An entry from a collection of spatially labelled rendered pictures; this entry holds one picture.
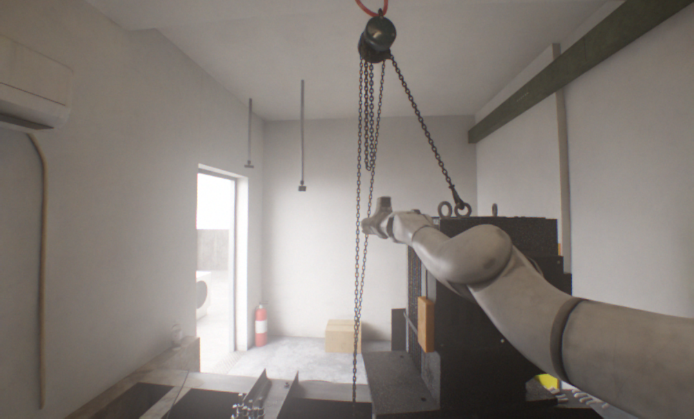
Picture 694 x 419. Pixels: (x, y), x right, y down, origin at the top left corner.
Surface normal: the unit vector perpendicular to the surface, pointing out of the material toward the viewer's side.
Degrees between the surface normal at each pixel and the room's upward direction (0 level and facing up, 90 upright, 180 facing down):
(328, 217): 90
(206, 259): 90
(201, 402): 90
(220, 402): 90
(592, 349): 78
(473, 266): 68
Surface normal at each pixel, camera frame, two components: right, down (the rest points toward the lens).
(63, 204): 1.00, 0.00
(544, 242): 0.07, -0.04
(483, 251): -0.72, -0.59
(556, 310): -0.65, -0.74
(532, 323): -0.91, -0.36
